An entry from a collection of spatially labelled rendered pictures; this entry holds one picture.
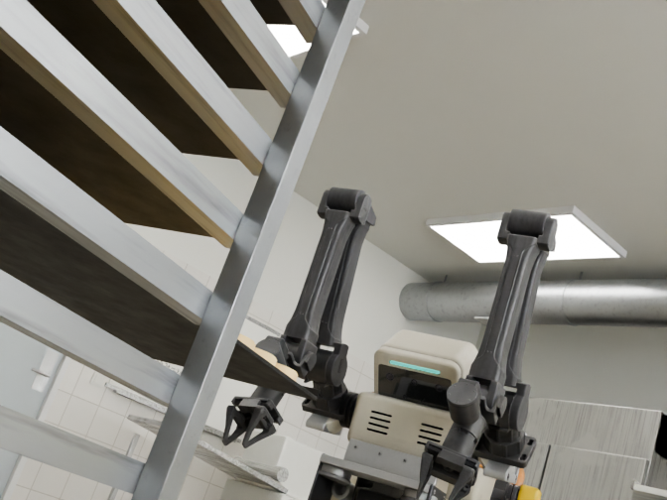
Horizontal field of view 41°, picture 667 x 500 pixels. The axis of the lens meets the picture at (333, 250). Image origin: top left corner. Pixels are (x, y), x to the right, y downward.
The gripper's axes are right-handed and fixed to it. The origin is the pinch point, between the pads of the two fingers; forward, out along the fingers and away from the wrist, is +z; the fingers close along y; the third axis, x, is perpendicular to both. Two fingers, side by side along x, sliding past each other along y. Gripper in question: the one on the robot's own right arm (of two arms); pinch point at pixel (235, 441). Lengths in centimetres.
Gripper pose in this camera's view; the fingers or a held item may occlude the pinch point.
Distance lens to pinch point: 181.0
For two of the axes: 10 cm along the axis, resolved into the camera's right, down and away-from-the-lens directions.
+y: 8.1, -0.4, -5.9
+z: -4.5, 6.2, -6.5
